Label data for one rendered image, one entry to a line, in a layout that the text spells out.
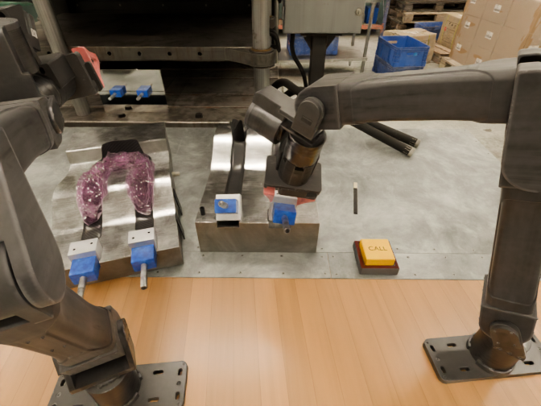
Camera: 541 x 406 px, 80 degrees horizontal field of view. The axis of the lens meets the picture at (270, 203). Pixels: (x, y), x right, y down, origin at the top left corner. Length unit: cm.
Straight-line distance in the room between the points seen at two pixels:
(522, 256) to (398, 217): 42
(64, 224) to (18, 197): 57
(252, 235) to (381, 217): 35
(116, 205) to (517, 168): 73
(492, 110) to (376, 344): 41
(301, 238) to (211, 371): 31
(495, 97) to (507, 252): 20
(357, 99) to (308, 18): 98
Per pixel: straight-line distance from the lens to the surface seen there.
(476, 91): 41
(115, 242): 75
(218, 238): 71
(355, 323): 65
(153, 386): 60
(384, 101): 43
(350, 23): 141
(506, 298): 55
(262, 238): 70
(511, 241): 50
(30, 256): 26
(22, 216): 26
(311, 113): 44
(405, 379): 63
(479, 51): 481
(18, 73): 52
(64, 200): 86
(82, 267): 71
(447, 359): 66
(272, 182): 56
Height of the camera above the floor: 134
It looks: 39 degrees down
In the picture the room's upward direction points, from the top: straight up
